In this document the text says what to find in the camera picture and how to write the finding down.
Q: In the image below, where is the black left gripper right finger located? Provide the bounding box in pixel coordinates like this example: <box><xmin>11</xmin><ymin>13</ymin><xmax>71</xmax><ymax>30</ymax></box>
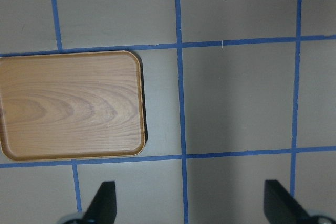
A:
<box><xmin>264</xmin><ymin>179</ymin><xmax>309</xmax><ymax>224</ymax></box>

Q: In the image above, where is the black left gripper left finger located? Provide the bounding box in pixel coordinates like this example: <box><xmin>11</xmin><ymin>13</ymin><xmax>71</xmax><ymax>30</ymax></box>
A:
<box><xmin>81</xmin><ymin>182</ymin><xmax>116</xmax><ymax>224</ymax></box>

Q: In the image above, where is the wooden tray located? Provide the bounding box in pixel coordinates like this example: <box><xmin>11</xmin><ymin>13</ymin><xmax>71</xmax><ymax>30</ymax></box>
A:
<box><xmin>1</xmin><ymin>51</ymin><xmax>147</xmax><ymax>162</ymax></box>

